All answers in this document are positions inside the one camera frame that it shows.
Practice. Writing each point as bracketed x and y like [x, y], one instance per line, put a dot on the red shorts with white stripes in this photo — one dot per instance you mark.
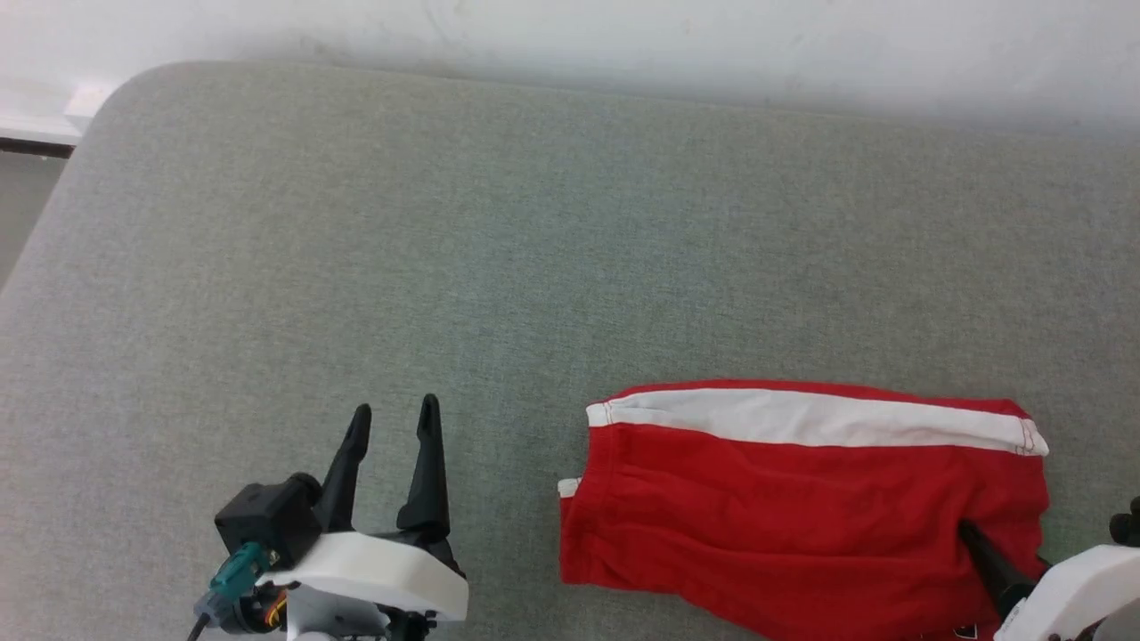
[784, 525]

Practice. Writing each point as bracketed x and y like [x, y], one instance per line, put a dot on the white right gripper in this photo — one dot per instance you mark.
[1078, 596]

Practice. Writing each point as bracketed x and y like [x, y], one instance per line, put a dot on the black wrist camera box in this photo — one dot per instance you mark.
[1127, 525]
[267, 521]

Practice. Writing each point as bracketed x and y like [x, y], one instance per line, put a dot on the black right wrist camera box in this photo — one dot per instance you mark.
[1127, 525]

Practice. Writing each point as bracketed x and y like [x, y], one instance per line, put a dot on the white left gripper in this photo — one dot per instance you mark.
[383, 574]

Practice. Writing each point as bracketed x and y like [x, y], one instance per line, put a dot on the grey fabric sofa seat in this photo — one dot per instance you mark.
[445, 267]

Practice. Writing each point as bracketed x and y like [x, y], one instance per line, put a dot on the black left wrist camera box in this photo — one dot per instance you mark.
[267, 521]

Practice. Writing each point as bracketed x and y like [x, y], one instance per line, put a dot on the white wall ledge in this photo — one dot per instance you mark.
[44, 111]

